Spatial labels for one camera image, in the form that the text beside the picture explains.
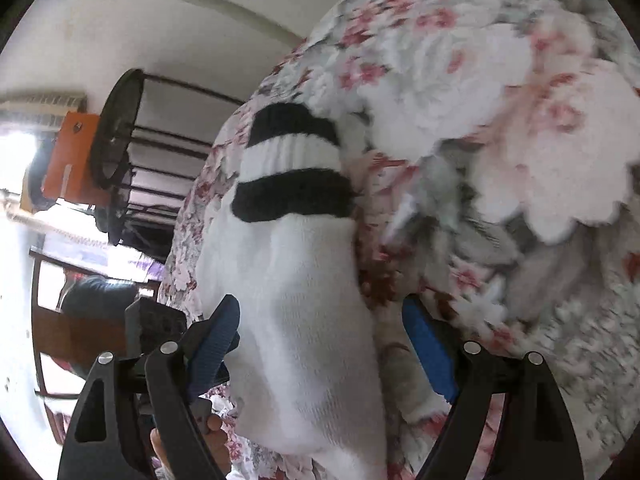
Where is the white wall pipe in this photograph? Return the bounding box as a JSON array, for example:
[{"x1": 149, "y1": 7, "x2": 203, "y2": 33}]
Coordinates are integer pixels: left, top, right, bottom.
[{"x1": 75, "y1": 0, "x2": 306, "y2": 47}]

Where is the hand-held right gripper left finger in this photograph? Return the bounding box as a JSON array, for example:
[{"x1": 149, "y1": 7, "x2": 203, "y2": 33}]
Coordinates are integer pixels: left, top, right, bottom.
[{"x1": 57, "y1": 294, "x2": 242, "y2": 480}]

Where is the dark blue cloth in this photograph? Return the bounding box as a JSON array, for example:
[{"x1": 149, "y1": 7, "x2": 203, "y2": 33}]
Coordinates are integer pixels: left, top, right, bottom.
[{"x1": 61, "y1": 276, "x2": 140, "y2": 322}]

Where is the black metal rack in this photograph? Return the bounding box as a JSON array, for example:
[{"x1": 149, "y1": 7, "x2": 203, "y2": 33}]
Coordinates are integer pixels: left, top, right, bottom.
[{"x1": 90, "y1": 69, "x2": 251, "y2": 261}]

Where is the wooden chair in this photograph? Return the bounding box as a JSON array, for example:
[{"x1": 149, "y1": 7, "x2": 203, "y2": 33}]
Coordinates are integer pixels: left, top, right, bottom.
[{"x1": 29, "y1": 247, "x2": 162, "y2": 413}]

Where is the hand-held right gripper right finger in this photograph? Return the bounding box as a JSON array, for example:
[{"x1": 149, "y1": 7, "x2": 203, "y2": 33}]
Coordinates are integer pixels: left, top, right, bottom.
[{"x1": 401, "y1": 294, "x2": 585, "y2": 480}]

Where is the white sock with black stripes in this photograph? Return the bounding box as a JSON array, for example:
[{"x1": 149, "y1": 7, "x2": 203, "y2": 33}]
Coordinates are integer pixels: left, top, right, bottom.
[{"x1": 195, "y1": 102, "x2": 388, "y2": 480}]

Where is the person's left hand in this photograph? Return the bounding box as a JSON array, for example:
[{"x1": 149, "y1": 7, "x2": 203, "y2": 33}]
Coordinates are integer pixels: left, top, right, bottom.
[{"x1": 150, "y1": 412, "x2": 231, "y2": 480}]

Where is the floral blanket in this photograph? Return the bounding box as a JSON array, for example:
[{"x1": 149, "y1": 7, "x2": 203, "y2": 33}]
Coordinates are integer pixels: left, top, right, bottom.
[{"x1": 160, "y1": 0, "x2": 640, "y2": 480}]

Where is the white louvred vent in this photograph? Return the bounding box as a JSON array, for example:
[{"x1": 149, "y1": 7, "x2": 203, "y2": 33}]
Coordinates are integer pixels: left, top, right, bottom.
[{"x1": 0, "y1": 91, "x2": 87, "y2": 127}]

